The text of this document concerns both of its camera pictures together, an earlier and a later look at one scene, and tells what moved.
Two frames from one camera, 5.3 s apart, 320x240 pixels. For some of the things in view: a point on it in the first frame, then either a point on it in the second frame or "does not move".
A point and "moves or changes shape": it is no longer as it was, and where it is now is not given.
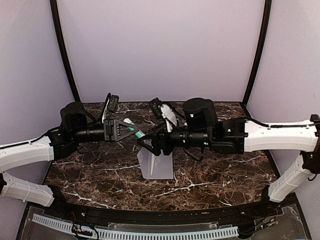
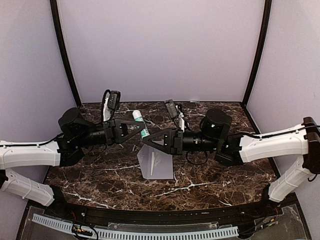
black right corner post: x=260 y=51 does not move
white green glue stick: x=139 y=134 moves or changes shape
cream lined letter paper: x=153 y=158 does not move
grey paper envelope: x=162 y=166 does not move
